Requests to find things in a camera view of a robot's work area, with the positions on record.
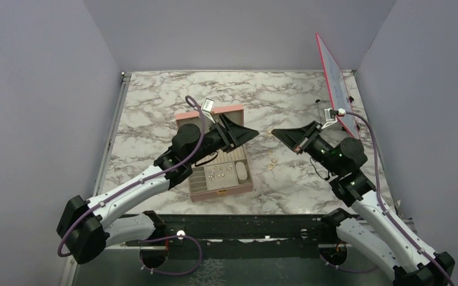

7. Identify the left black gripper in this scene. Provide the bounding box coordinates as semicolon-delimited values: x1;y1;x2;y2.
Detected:
188;114;259;166

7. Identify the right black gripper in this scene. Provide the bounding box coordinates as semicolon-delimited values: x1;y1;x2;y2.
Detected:
272;120;342;175

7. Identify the pink jewelry box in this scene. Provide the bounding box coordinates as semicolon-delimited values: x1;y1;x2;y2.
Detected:
175;104;253;202

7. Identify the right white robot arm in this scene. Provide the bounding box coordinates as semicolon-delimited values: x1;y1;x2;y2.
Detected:
271;121;455;285

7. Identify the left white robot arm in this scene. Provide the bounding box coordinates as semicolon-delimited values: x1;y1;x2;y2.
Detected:
56;114;259;264

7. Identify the beige watch pillow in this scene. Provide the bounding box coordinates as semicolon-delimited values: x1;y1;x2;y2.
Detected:
235;161;249;184

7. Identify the black metal base rail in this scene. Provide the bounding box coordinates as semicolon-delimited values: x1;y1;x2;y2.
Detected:
106;211;349;265

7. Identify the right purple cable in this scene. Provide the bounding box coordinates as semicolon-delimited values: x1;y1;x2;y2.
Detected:
320;111;456;286

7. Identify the purple cable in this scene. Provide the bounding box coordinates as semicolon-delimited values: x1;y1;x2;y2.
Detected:
320;111;456;286
57;95;207;276

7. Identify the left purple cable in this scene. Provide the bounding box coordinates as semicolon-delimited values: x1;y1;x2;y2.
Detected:
57;95;207;276

